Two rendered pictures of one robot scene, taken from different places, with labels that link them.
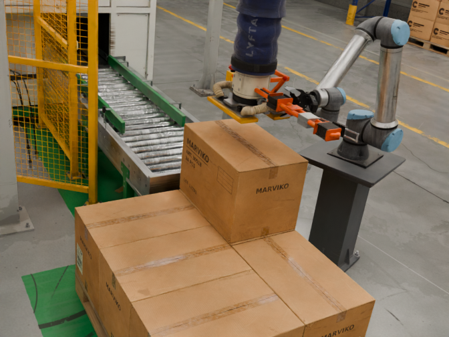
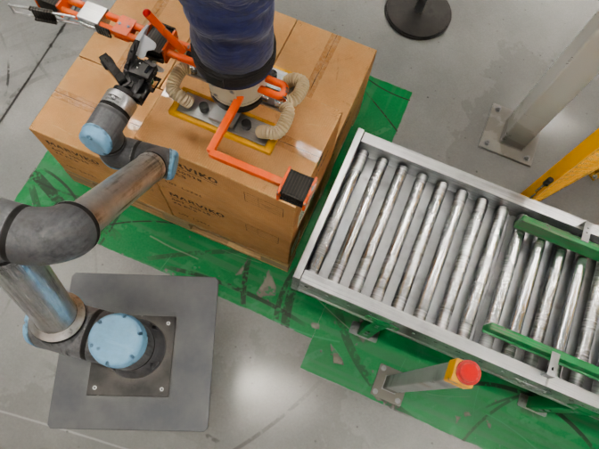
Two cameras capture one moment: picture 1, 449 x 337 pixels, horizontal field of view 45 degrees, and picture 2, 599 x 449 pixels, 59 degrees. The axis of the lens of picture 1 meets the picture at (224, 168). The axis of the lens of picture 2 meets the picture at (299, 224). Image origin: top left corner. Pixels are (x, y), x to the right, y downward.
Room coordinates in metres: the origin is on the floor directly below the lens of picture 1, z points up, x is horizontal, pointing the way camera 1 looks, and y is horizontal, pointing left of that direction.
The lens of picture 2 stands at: (3.41, -0.49, 2.55)
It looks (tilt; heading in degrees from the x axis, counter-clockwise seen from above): 71 degrees down; 137
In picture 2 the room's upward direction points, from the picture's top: 9 degrees clockwise
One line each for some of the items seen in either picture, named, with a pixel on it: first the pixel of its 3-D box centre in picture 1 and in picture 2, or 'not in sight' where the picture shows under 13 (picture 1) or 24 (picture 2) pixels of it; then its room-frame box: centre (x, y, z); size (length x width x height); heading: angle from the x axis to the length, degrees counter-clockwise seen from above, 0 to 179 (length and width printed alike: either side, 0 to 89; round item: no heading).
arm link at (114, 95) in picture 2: (318, 97); (118, 102); (2.51, -0.41, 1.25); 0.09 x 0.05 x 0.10; 33
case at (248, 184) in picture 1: (238, 175); (242, 150); (2.59, -0.08, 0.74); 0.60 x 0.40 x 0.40; 32
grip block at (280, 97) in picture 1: (279, 101); (159, 42); (2.39, -0.22, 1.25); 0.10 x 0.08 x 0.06; 123
